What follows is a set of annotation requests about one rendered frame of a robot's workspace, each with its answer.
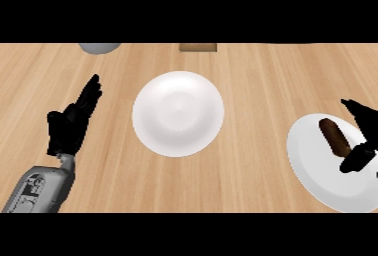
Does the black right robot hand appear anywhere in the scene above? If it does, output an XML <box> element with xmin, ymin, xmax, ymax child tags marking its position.
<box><xmin>338</xmin><ymin>98</ymin><xmax>378</xmax><ymax>174</ymax></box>

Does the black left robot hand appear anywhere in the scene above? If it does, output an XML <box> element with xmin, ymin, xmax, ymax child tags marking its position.
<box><xmin>46</xmin><ymin>73</ymin><xmax>105</xmax><ymax>157</ymax></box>

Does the brown sweet potato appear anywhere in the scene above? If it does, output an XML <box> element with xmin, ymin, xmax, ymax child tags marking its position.
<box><xmin>317</xmin><ymin>117</ymin><xmax>353</xmax><ymax>158</ymax></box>

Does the white round plate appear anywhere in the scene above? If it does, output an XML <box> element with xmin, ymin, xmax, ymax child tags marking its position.
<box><xmin>286</xmin><ymin>112</ymin><xmax>378</xmax><ymax>214</ymax></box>

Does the white oval plate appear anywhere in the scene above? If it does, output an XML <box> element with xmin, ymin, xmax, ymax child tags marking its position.
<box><xmin>131</xmin><ymin>70</ymin><xmax>226</xmax><ymax>158</ymax></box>

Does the grey round object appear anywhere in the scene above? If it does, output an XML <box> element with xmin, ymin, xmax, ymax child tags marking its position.
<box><xmin>77</xmin><ymin>43</ymin><xmax>123</xmax><ymax>55</ymax></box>

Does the brown wooden block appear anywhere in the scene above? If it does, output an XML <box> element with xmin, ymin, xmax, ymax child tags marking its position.
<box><xmin>177</xmin><ymin>43</ymin><xmax>218</xmax><ymax>53</ymax></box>

